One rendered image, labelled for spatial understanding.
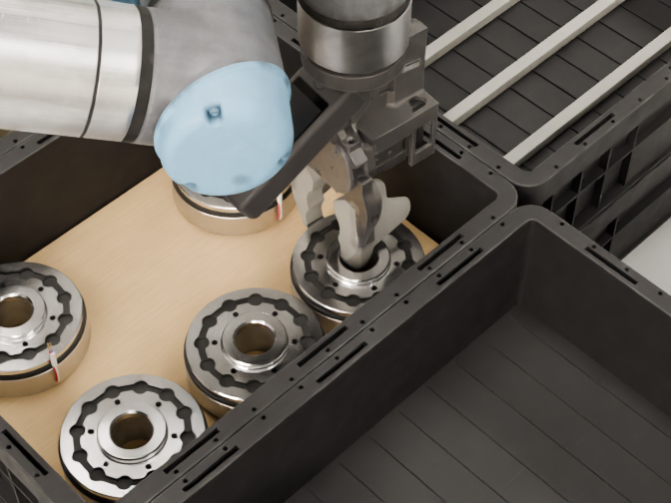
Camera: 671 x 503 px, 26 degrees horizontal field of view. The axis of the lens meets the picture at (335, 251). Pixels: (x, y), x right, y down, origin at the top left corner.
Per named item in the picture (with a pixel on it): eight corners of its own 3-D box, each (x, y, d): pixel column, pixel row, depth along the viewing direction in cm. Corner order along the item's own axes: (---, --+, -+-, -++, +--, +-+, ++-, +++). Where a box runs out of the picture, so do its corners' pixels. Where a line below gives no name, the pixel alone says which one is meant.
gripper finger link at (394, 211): (425, 258, 112) (416, 167, 106) (365, 296, 110) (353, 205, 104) (399, 239, 114) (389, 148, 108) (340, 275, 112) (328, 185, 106)
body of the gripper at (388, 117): (436, 161, 107) (447, 40, 98) (345, 217, 104) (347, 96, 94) (370, 103, 111) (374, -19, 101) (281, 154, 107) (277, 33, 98)
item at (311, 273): (347, 340, 106) (347, 336, 106) (265, 256, 111) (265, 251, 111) (451, 273, 110) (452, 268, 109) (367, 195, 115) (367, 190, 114)
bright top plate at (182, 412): (117, 530, 96) (116, 526, 96) (31, 433, 101) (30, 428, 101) (236, 443, 101) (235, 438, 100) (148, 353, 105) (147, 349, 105)
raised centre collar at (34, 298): (2, 354, 105) (1, 349, 104) (-33, 311, 107) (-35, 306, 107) (60, 319, 107) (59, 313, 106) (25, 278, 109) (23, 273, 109)
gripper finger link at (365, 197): (387, 249, 107) (377, 156, 101) (371, 258, 106) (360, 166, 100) (348, 219, 109) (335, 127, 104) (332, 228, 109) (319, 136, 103)
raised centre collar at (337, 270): (353, 297, 108) (353, 292, 107) (313, 256, 110) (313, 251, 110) (403, 265, 110) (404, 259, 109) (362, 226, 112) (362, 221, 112)
